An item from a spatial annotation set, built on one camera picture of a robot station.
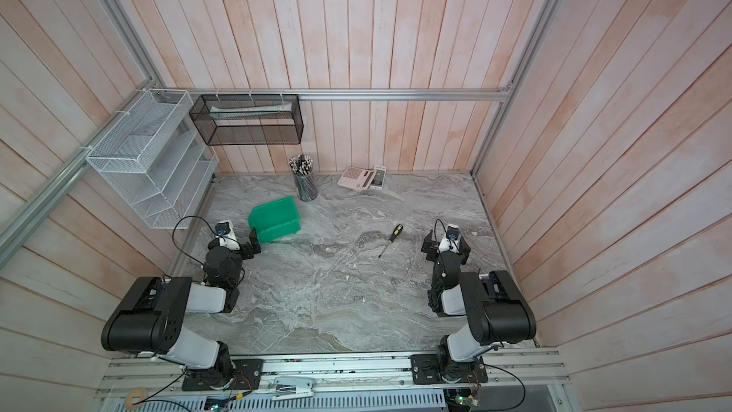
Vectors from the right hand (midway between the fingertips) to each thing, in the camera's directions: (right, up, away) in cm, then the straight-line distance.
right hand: (449, 232), depth 90 cm
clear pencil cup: (-49, +15, +17) cm, 54 cm away
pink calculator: (-31, +20, +27) cm, 46 cm away
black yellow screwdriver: (-16, -2, +10) cm, 19 cm away
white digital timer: (-21, +20, +27) cm, 40 cm away
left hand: (-67, 0, +1) cm, 67 cm away
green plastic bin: (-61, +3, +14) cm, 63 cm away
